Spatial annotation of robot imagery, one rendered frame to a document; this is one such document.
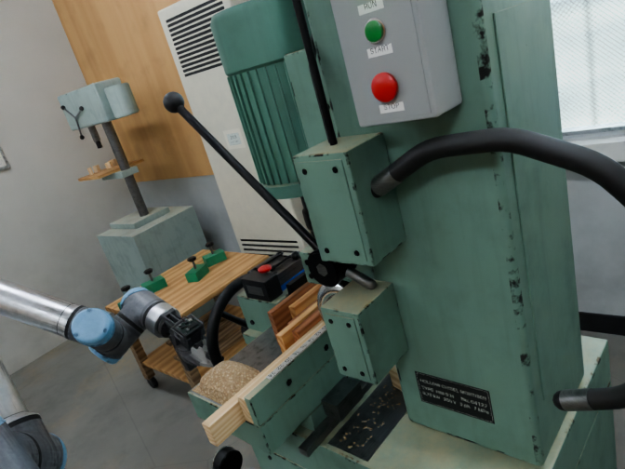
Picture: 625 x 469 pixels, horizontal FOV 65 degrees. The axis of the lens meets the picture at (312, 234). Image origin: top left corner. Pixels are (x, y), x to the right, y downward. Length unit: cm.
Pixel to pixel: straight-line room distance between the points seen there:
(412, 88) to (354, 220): 17
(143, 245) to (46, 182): 104
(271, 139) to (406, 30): 36
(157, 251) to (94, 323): 187
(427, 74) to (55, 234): 355
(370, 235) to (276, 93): 30
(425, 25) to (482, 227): 24
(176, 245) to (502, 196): 280
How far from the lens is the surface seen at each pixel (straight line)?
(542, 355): 74
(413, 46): 51
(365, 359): 71
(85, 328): 133
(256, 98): 80
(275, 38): 78
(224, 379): 91
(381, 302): 70
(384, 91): 52
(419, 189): 63
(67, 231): 393
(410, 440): 87
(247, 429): 87
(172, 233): 323
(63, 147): 396
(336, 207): 60
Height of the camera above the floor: 141
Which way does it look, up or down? 20 degrees down
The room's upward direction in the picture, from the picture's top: 16 degrees counter-clockwise
